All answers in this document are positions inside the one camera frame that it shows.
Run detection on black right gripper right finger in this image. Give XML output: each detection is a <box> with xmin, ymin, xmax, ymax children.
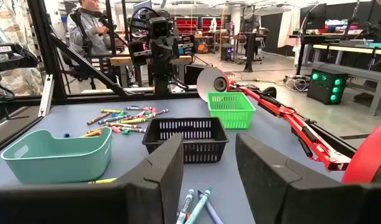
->
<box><xmin>235</xmin><ymin>133</ymin><xmax>381</xmax><ymax>224</ymax></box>

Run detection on black office chair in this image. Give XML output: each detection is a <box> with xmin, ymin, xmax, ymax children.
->
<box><xmin>60</xmin><ymin>51</ymin><xmax>100</xmax><ymax>90</ymax></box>

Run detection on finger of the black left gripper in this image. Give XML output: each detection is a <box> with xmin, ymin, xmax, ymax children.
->
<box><xmin>177</xmin><ymin>34</ymin><xmax>197</xmax><ymax>57</ymax></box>
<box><xmin>128</xmin><ymin>40</ymin><xmax>148</xmax><ymax>67</ymax></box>

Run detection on large white paper roll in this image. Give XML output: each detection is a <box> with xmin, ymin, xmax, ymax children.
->
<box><xmin>196</xmin><ymin>67</ymin><xmax>381</xmax><ymax>184</ymax></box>

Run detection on teal plastic bin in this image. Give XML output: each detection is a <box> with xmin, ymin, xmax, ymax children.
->
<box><xmin>1</xmin><ymin>126</ymin><xmax>113</xmax><ymax>184</ymax></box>

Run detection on grey metal workbench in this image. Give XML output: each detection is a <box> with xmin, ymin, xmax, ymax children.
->
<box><xmin>311</xmin><ymin>40</ymin><xmax>381</xmax><ymax>116</ymax></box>

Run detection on orange crayon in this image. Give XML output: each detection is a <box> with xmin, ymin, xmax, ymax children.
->
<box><xmin>80</xmin><ymin>130</ymin><xmax>103</xmax><ymax>138</ymax></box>

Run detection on purple crayon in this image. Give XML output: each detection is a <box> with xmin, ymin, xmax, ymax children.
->
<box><xmin>197</xmin><ymin>190</ymin><xmax>225</xmax><ymax>224</ymax></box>

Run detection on wooden workbench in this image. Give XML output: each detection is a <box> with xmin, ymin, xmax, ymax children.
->
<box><xmin>110</xmin><ymin>55</ymin><xmax>193</xmax><ymax>88</ymax></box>

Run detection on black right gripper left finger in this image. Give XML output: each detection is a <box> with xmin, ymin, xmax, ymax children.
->
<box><xmin>0</xmin><ymin>133</ymin><xmax>184</xmax><ymax>224</ymax></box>

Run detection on black computer tower green lights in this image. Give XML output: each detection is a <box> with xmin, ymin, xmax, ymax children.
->
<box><xmin>306</xmin><ymin>68</ymin><xmax>349</xmax><ymax>106</ymax></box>

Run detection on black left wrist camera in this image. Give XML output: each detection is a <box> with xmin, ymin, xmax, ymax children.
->
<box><xmin>148</xmin><ymin>16</ymin><xmax>173</xmax><ymax>40</ymax></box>

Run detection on teal crayon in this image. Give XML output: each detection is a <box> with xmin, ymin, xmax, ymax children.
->
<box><xmin>176</xmin><ymin>189</ymin><xmax>195</xmax><ymax>224</ymax></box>
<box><xmin>184</xmin><ymin>187</ymin><xmax>212</xmax><ymax>224</ymax></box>

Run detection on yellow crayon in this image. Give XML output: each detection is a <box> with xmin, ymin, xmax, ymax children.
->
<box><xmin>88</xmin><ymin>177</ymin><xmax>118</xmax><ymax>184</ymax></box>
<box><xmin>120</xmin><ymin>117</ymin><xmax>148</xmax><ymax>124</ymax></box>

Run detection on green mesh basket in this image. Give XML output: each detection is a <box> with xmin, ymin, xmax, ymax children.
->
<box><xmin>207</xmin><ymin>91</ymin><xmax>256</xmax><ymax>130</ymax></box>

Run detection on person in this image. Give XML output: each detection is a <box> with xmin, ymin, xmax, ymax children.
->
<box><xmin>67</xmin><ymin>0</ymin><xmax>118</xmax><ymax>57</ymax></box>

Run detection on black mesh basket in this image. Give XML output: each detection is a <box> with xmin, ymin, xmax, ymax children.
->
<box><xmin>142</xmin><ymin>117</ymin><xmax>230</xmax><ymax>164</ymax></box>

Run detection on orange-brown crayon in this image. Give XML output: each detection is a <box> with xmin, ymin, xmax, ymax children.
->
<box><xmin>86</xmin><ymin>111</ymin><xmax>112</xmax><ymax>126</ymax></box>

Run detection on blue-green crayon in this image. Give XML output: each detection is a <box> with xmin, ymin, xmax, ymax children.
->
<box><xmin>98</xmin><ymin>114</ymin><xmax>131</xmax><ymax>125</ymax></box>

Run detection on black metal rig frame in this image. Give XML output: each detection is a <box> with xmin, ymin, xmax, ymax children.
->
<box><xmin>0</xmin><ymin>0</ymin><xmax>207</xmax><ymax>156</ymax></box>

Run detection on white-grey crayon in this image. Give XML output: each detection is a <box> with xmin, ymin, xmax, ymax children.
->
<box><xmin>105</xmin><ymin>121</ymin><xmax>138</xmax><ymax>129</ymax></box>

